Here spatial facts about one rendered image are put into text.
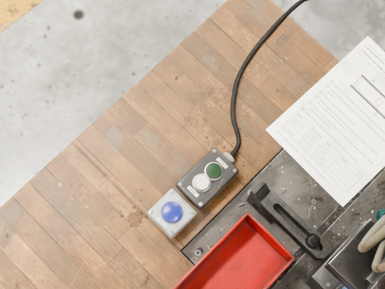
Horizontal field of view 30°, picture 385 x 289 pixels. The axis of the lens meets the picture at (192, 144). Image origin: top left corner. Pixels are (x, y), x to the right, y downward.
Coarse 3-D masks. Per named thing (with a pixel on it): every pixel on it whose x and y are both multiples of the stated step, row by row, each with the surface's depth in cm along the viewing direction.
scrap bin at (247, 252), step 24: (240, 240) 134; (264, 240) 135; (216, 264) 133; (240, 264) 133; (264, 264) 133; (288, 264) 128; (192, 288) 132; (216, 288) 132; (240, 288) 132; (264, 288) 127
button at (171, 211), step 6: (168, 204) 133; (174, 204) 133; (162, 210) 132; (168, 210) 132; (174, 210) 132; (180, 210) 132; (162, 216) 132; (168, 216) 132; (174, 216) 132; (180, 216) 132
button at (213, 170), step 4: (212, 164) 135; (216, 164) 135; (208, 168) 135; (212, 168) 135; (216, 168) 135; (220, 168) 135; (208, 172) 135; (212, 172) 135; (216, 172) 135; (220, 172) 135; (212, 176) 134; (216, 176) 134
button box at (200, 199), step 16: (304, 0) 152; (256, 48) 145; (240, 144) 139; (208, 160) 136; (224, 160) 136; (192, 176) 135; (208, 176) 135; (224, 176) 135; (192, 192) 134; (208, 192) 134
